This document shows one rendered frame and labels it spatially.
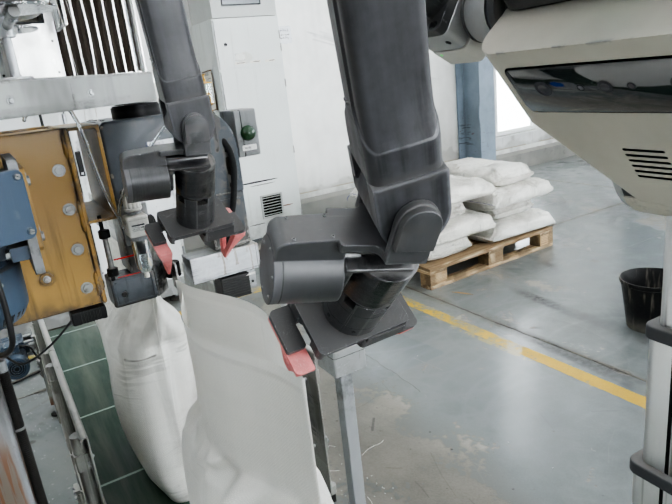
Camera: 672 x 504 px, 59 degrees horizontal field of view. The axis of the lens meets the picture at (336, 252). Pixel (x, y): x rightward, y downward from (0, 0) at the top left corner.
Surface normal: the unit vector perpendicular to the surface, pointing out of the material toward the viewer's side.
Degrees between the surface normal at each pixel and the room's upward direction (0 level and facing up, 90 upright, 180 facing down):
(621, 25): 40
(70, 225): 90
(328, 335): 45
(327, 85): 90
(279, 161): 90
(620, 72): 130
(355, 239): 26
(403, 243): 114
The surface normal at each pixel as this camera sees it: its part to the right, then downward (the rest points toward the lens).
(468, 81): -0.85, 0.24
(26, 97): 0.94, 0.00
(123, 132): 0.52, 0.19
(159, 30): 0.38, 0.35
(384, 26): 0.21, 0.64
